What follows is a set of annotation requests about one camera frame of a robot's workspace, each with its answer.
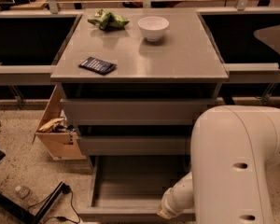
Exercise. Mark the grey bottom drawer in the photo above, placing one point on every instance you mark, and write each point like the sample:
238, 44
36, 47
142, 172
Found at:
130, 188

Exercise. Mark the grey drawer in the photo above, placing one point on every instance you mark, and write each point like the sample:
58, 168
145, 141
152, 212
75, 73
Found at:
130, 188
134, 111
104, 140

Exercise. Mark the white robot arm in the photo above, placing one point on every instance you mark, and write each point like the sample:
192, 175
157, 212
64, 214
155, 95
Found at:
231, 147

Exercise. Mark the grey drawer cabinet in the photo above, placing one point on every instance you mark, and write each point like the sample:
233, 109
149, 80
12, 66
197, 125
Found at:
138, 91

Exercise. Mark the grey middle drawer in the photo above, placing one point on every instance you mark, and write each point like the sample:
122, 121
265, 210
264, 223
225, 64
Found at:
104, 140

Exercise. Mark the grey top drawer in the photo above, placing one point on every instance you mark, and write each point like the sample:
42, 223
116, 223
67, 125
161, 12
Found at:
134, 111

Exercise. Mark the dark blue snack packet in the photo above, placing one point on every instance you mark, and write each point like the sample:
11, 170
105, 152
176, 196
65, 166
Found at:
97, 66

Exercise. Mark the white bowl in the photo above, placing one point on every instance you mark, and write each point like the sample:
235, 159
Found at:
153, 28

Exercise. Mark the wooden box on floor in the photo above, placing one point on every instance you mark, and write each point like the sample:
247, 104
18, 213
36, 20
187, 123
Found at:
63, 145

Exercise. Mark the crumpled yellow bag in box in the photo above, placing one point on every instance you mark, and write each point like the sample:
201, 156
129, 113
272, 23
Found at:
51, 125

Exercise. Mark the clear plastic bottle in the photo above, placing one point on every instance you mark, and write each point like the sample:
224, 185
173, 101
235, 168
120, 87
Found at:
22, 192

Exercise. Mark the grey metal rail frame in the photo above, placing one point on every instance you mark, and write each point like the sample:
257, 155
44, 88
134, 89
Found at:
21, 73

